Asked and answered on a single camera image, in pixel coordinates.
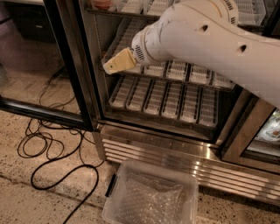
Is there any red coke can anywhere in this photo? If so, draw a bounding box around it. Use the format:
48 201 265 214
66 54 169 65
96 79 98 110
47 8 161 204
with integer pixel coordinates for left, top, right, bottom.
93 0 113 10

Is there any middle wire fridge shelf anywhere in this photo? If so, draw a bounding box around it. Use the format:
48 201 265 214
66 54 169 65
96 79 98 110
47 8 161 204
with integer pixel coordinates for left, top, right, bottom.
99 60 236 91

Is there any bubble wrap sheet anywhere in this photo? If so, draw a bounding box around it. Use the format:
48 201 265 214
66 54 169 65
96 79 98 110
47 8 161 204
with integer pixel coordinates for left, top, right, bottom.
115 173 185 224

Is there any open glass fridge door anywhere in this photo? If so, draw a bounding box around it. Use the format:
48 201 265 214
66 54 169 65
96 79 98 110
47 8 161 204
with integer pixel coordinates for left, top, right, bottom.
0 0 95 131

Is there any wire fridge shelf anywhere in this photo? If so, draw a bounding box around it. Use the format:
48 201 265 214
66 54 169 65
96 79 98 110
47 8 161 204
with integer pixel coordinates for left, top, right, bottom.
99 60 236 91
109 101 218 128
86 7 266 32

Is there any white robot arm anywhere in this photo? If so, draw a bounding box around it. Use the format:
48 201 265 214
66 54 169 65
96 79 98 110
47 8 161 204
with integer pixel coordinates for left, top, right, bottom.
103 0 280 109

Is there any top wire fridge shelf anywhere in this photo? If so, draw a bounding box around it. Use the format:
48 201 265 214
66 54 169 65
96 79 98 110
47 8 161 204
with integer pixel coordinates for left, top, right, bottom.
86 7 266 32

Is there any bottom wire fridge shelf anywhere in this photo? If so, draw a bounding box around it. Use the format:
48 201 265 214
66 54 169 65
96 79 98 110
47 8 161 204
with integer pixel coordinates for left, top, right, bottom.
109 101 218 128

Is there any closed right fridge door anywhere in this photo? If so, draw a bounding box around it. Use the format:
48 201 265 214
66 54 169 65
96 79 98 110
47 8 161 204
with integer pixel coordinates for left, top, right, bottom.
221 90 280 174

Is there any dark cabinet in background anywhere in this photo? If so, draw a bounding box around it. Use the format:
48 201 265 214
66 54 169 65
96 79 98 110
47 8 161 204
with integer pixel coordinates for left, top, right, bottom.
3 1 55 43

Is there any stainless steel glass-door fridge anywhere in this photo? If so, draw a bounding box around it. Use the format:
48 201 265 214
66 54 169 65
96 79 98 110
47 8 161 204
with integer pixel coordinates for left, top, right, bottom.
55 0 280 207

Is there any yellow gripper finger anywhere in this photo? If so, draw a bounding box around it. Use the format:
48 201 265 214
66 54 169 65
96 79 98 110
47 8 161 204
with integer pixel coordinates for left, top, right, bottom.
103 48 137 74

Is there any black floor cable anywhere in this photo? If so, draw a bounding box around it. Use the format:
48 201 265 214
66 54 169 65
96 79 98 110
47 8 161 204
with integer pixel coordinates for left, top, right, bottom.
16 65 100 224

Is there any clear plastic storage bin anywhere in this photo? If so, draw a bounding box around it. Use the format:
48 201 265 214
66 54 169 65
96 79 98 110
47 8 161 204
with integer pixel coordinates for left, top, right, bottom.
102 160 199 224

